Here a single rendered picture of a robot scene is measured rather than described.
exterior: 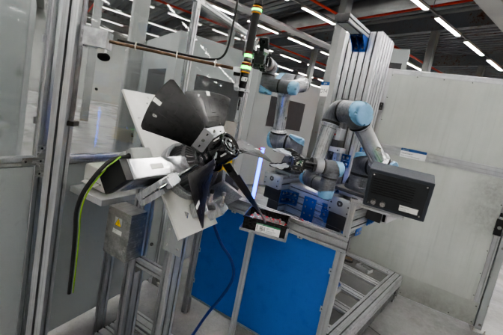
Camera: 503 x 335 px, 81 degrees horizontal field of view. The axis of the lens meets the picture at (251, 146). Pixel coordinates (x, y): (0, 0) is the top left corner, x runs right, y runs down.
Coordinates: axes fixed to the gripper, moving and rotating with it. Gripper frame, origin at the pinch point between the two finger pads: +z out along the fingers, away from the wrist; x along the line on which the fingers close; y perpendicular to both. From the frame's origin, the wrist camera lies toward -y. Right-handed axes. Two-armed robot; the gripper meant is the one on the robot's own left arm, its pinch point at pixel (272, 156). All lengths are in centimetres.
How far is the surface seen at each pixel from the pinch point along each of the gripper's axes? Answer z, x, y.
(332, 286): -42, 58, 14
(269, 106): -76, 6, -391
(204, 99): 36.8, -20.0, -8.9
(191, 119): 40.2, -13.9, 18.4
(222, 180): 22.5, 13.0, 7.6
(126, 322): 55, 94, 7
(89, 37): 85, -36, 2
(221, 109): 28.4, -17.1, -5.1
